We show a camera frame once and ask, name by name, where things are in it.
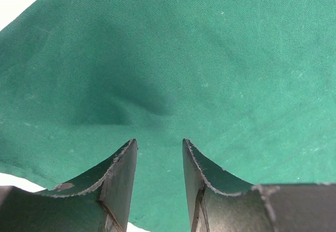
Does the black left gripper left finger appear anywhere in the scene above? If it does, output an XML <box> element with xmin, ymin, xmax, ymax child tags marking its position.
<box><xmin>1</xmin><ymin>139</ymin><xmax>138</xmax><ymax>231</ymax></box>

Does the dark green surgical cloth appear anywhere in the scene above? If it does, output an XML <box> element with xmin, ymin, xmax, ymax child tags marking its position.
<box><xmin>1</xmin><ymin>0</ymin><xmax>335</xmax><ymax>231</ymax></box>

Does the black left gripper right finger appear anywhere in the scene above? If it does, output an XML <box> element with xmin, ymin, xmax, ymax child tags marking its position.
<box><xmin>182</xmin><ymin>139</ymin><xmax>335</xmax><ymax>231</ymax></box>

